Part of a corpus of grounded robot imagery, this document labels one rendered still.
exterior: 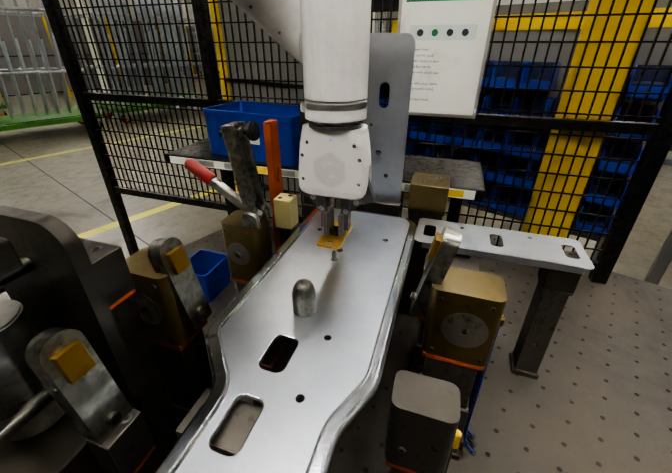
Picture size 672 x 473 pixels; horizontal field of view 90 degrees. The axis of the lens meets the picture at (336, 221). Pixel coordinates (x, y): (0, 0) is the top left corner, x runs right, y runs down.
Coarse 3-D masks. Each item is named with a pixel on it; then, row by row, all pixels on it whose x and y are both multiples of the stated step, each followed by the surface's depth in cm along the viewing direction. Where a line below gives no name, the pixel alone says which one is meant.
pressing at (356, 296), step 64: (320, 256) 57; (384, 256) 57; (256, 320) 44; (320, 320) 44; (384, 320) 44; (256, 384) 36; (320, 384) 36; (192, 448) 30; (256, 448) 30; (320, 448) 30
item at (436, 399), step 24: (408, 384) 37; (432, 384) 37; (408, 408) 34; (432, 408) 34; (456, 408) 34; (408, 432) 36; (432, 432) 35; (456, 432) 36; (408, 456) 38; (432, 456) 36
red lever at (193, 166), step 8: (192, 160) 56; (192, 168) 56; (200, 168) 56; (200, 176) 56; (208, 176) 56; (216, 176) 57; (208, 184) 57; (216, 184) 56; (224, 184) 57; (224, 192) 57; (232, 192) 57; (232, 200) 57; (240, 200) 57; (240, 208) 57
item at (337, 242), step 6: (336, 222) 57; (330, 228) 54; (336, 228) 54; (330, 234) 54; (336, 234) 53; (318, 240) 52; (324, 240) 52; (330, 240) 52; (336, 240) 52; (342, 240) 52; (324, 246) 51; (330, 246) 51; (336, 246) 51
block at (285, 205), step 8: (280, 200) 62; (288, 200) 62; (296, 200) 65; (280, 208) 63; (288, 208) 62; (296, 208) 65; (280, 216) 64; (288, 216) 63; (296, 216) 66; (280, 224) 65; (288, 224) 64; (296, 224) 67; (280, 232) 66; (288, 232) 65; (280, 240) 67
